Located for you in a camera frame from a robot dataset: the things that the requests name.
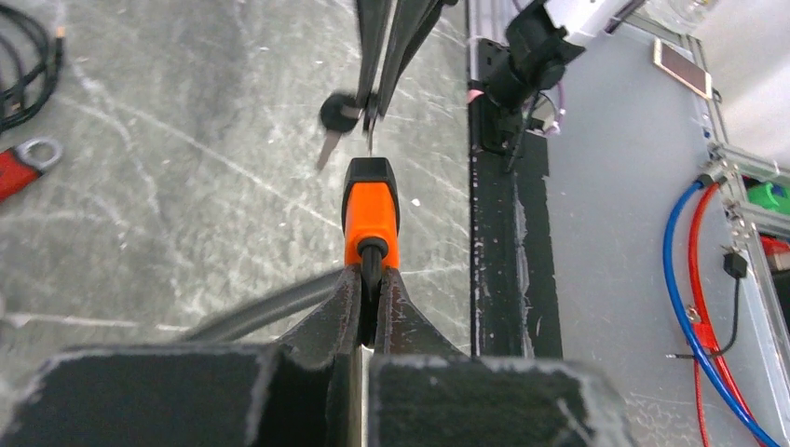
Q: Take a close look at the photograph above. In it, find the red handled adjustable wrench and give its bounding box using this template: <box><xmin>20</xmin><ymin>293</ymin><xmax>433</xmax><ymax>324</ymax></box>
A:
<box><xmin>1</xmin><ymin>137</ymin><xmax>63</xmax><ymax>201</ymax></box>

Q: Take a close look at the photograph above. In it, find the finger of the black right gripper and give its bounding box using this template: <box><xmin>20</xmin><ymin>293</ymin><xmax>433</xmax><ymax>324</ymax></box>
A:
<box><xmin>355</xmin><ymin>0</ymin><xmax>394</xmax><ymax>133</ymax></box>
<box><xmin>377</xmin><ymin>0</ymin><xmax>457</xmax><ymax>117</ymax></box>

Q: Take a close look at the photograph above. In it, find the coiled black cable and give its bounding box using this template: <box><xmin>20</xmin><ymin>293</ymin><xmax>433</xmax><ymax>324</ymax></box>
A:
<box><xmin>0</xmin><ymin>3</ymin><xmax>67</xmax><ymax>134</ymax></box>

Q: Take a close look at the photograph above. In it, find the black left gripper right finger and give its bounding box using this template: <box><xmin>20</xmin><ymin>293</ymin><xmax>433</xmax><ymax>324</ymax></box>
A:
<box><xmin>369</xmin><ymin>269</ymin><xmax>636</xmax><ymax>446</ymax></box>

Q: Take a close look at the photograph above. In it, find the gold smartphone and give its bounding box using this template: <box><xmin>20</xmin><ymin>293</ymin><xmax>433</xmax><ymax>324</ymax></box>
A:
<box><xmin>653</xmin><ymin>38</ymin><xmax>713</xmax><ymax>100</ymax></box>

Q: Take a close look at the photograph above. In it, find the orange black padlock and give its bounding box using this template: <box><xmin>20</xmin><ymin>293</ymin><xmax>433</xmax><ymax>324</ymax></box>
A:
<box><xmin>341</xmin><ymin>157</ymin><xmax>400</xmax><ymax>303</ymax></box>

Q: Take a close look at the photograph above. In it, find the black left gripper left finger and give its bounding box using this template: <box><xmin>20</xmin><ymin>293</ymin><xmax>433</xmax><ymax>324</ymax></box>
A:
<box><xmin>1</xmin><ymin>266</ymin><xmax>361</xmax><ymax>446</ymax></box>

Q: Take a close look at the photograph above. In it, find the green object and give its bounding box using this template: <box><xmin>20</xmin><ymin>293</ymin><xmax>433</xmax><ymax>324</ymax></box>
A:
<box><xmin>747</xmin><ymin>182</ymin><xmax>790</xmax><ymax>215</ymax></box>

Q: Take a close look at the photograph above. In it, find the aluminium frame rail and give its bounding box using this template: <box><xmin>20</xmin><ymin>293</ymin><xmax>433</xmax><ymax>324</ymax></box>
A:
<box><xmin>627</xmin><ymin>12</ymin><xmax>789</xmax><ymax>445</ymax></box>

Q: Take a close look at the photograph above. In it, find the red cable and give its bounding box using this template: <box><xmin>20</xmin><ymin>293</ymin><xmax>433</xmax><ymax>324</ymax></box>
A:
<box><xmin>686</xmin><ymin>182</ymin><xmax>772</xmax><ymax>447</ymax></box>

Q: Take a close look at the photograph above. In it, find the blue cable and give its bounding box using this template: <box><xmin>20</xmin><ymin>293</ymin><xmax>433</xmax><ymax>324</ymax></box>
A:
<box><xmin>662</xmin><ymin>179</ymin><xmax>785</xmax><ymax>447</ymax></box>

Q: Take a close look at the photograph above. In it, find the black headed key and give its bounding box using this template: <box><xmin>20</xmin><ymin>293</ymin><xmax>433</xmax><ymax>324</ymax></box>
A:
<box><xmin>315</xmin><ymin>91</ymin><xmax>361</xmax><ymax>171</ymax></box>

